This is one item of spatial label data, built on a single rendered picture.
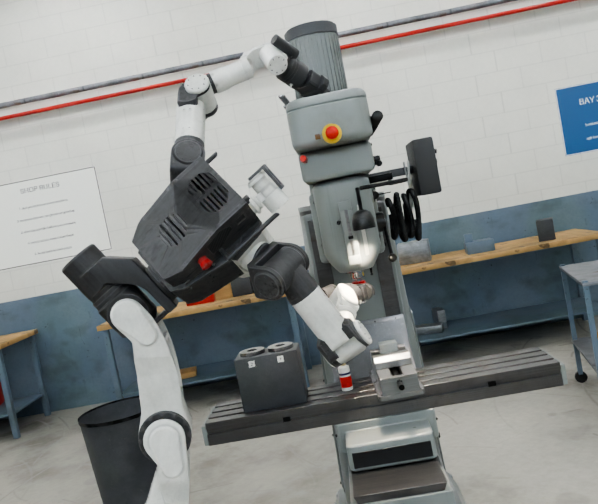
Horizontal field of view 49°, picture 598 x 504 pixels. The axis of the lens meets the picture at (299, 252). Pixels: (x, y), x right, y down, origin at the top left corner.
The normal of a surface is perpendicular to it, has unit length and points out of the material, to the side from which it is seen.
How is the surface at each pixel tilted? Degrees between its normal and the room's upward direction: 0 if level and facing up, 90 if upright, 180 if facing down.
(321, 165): 90
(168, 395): 90
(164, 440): 90
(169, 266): 74
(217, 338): 90
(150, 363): 114
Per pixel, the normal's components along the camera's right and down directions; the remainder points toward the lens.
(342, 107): -0.05, 0.07
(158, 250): -0.39, -0.15
